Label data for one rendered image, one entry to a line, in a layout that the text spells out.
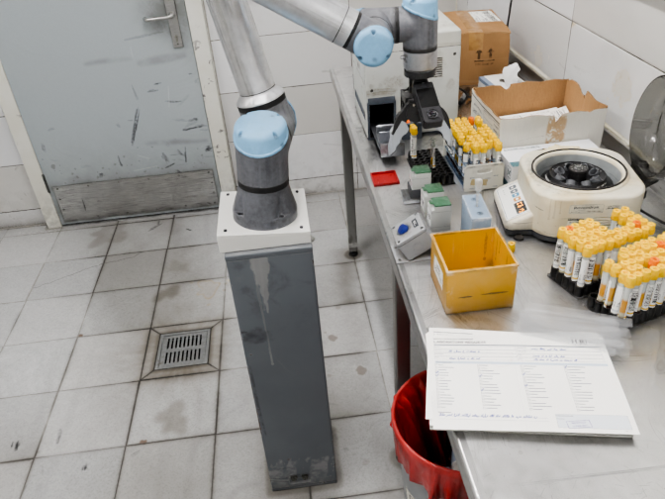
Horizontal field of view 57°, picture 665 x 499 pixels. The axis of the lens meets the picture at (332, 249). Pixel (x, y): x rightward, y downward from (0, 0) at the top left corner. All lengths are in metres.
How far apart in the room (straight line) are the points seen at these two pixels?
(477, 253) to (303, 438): 0.82
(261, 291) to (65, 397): 1.23
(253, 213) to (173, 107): 1.85
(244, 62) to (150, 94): 1.78
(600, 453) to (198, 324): 1.91
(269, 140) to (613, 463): 0.86
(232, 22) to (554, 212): 0.79
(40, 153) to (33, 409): 1.40
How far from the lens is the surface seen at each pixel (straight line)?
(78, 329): 2.80
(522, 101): 1.90
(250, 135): 1.31
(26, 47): 3.23
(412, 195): 1.51
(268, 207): 1.37
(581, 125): 1.72
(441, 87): 1.86
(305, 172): 3.36
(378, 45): 1.23
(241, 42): 1.41
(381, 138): 1.75
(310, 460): 1.91
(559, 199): 1.35
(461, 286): 1.15
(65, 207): 3.53
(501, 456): 0.97
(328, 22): 1.24
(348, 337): 2.44
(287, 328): 1.53
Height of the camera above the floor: 1.64
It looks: 34 degrees down
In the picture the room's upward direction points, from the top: 5 degrees counter-clockwise
